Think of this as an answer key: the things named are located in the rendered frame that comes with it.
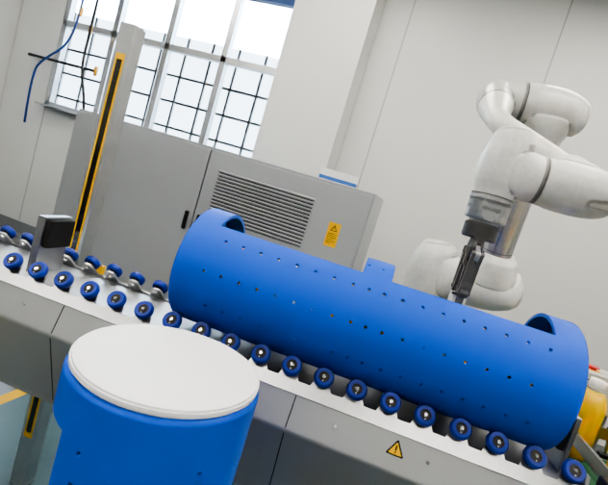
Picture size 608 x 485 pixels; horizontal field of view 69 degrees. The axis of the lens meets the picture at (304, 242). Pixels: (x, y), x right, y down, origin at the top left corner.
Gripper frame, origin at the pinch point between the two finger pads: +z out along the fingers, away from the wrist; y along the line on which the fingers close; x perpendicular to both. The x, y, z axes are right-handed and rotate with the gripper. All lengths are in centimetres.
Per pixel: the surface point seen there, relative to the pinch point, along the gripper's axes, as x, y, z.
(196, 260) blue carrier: -57, 13, 6
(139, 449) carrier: -39, 57, 20
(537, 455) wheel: 22.5, 9.9, 21.4
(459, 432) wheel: 7.1, 10.5, 22.4
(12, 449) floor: -136, -45, 118
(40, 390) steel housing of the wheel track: -91, 7, 53
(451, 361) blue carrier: 0.6, 13.2, 8.2
